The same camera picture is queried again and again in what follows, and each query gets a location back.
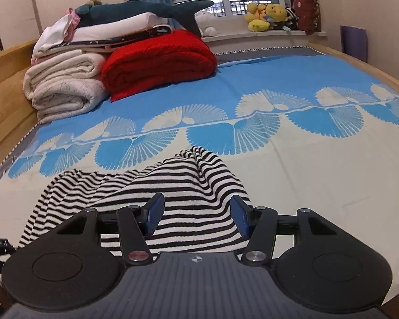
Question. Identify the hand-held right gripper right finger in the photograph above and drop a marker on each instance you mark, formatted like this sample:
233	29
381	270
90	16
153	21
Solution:
241	216

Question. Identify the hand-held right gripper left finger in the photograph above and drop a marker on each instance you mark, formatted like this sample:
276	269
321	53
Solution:
154	214

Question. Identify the black white striped hoodie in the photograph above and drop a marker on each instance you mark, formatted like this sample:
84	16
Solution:
193	182

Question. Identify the blue white printed bedsheet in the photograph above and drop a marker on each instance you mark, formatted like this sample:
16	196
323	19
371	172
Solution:
286	76

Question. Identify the white fluffy folded blanket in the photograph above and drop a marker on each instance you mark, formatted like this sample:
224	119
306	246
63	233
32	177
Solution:
66	89

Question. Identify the red folded blanket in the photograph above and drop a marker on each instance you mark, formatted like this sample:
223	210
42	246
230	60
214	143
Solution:
156	61

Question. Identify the navy patterned folded cloth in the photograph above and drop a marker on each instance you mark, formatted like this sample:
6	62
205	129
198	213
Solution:
149	31

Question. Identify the white folded quilt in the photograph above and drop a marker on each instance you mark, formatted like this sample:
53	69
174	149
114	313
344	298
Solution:
119	26

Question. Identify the white seal plush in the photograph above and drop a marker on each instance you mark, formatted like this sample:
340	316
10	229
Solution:
206	23

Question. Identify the yellow duck plush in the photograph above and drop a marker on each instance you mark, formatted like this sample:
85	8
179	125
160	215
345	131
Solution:
256	18

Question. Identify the black white striped plush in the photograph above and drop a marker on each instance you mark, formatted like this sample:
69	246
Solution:
292	18

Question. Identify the yellow bear plush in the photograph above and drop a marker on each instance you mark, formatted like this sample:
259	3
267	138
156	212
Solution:
276	12

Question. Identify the teal shark plush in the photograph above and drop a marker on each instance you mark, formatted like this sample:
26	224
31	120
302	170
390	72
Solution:
126	9

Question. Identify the pink and white cloth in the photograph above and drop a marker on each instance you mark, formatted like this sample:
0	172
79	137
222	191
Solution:
58	30

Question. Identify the dark red cushion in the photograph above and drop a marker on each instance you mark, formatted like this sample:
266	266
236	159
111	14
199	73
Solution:
305	10

